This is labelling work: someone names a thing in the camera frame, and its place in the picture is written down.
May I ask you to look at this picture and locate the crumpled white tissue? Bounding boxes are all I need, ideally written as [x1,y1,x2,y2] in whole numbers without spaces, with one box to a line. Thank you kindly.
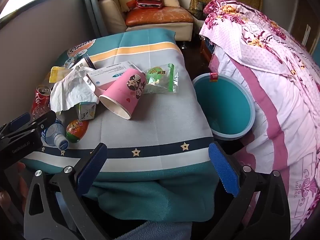
[50,67,100,113]

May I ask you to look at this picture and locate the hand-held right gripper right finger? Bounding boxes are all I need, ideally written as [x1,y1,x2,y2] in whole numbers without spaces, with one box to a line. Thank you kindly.
[205,142,292,240]

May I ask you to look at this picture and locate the grey curtain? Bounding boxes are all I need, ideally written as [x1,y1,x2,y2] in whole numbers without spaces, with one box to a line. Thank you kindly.
[84,0,103,36]

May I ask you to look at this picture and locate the orange green jelly cup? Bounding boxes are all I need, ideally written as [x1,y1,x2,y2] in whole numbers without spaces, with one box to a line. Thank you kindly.
[65,119,90,143]

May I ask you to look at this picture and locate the crumpled yellow wrapper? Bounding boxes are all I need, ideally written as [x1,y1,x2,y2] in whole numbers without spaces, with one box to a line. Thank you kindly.
[49,66,69,83]

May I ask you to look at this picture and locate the wooden bed frame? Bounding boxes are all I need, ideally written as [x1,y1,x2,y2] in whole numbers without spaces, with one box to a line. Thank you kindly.
[200,39,215,63]

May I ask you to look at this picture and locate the pink paper cup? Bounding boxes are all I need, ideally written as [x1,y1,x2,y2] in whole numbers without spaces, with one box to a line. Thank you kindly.
[99,68,147,120]

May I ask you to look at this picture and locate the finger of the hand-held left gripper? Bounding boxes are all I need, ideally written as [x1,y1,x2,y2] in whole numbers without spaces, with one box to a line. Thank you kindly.
[25,110,57,133]
[0,112,32,138]

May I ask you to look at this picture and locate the red soda can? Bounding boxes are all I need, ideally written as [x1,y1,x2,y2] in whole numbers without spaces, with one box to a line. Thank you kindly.
[30,85,53,118]

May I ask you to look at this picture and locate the teal striped printed cloth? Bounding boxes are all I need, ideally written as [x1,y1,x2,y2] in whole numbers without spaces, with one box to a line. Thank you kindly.
[20,28,220,222]

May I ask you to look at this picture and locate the clear plastic bottle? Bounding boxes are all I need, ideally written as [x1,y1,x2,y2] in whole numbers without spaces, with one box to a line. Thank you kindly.
[44,119,70,152]

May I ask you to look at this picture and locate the cream leather sofa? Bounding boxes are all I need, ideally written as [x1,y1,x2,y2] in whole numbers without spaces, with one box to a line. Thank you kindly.
[96,0,195,42]

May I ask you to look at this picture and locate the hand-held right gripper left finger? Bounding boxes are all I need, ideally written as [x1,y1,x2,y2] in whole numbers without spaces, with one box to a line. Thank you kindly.
[24,142,110,240]

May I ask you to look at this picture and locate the teal plastic bin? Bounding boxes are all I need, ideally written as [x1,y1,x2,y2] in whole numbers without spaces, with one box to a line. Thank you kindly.
[191,72,256,140]

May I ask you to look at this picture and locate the brown wooden cabinet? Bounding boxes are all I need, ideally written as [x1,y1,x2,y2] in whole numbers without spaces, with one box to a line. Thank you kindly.
[290,0,320,55]

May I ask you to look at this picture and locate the person's left hand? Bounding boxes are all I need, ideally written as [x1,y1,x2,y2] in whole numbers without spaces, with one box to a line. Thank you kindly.
[0,162,30,213]

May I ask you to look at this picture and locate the small green white carton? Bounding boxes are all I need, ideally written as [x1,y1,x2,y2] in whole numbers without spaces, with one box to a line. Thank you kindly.
[75,101,98,121]

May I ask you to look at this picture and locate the blue grey cloth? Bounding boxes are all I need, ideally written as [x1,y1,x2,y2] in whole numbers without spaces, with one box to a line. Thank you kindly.
[135,220,193,240]

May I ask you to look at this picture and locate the green snack packet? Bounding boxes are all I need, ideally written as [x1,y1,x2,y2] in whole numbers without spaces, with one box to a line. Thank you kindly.
[143,64,179,94]

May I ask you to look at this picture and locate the orange seat cushion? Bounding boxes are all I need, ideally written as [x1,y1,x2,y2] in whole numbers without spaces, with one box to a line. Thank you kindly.
[125,6,195,27]

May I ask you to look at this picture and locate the pink floral quilt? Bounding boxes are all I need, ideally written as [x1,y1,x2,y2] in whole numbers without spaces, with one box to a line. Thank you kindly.
[199,0,320,235]

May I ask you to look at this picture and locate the white medicine box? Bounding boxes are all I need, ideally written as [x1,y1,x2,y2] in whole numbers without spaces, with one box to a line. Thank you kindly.
[84,61,145,92]

